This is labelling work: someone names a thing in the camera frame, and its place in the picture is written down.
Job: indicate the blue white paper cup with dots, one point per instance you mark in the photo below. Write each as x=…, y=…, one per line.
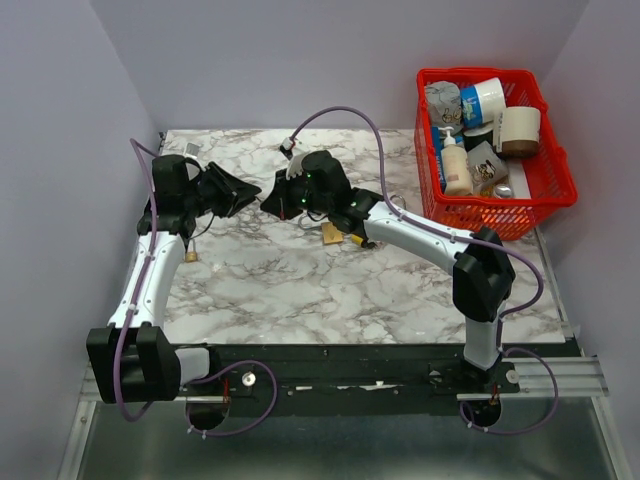
x=482, y=102

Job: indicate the large brass padlock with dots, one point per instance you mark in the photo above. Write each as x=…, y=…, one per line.
x=329, y=233

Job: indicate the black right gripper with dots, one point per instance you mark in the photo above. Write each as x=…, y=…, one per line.
x=277, y=201

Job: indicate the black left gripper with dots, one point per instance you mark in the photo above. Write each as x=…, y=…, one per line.
x=235, y=193

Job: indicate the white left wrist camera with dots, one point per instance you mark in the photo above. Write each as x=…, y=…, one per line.
x=192, y=151

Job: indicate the printed grey cup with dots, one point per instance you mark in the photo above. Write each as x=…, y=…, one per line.
x=485, y=167

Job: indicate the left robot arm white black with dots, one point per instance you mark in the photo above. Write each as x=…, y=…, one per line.
x=131, y=357

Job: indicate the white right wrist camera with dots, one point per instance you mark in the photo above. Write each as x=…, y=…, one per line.
x=295, y=152

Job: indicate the aluminium rail frame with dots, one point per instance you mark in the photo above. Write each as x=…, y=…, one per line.
x=557, y=426

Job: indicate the yellow black padlock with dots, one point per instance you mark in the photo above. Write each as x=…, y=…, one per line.
x=363, y=243

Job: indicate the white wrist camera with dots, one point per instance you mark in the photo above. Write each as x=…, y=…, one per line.
x=192, y=151
x=295, y=152

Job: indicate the lotion pump bottle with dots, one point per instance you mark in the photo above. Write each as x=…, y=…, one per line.
x=455, y=166

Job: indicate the red plastic basket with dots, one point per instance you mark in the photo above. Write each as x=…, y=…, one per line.
x=541, y=185

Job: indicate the round brass padlock with keys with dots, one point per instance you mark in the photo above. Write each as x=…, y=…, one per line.
x=397, y=202

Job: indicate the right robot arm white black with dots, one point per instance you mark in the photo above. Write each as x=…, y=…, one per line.
x=477, y=262

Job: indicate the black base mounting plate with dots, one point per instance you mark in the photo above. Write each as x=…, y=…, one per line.
x=345, y=380

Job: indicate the small brass long-shackle padlock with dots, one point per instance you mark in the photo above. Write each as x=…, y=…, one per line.
x=191, y=254

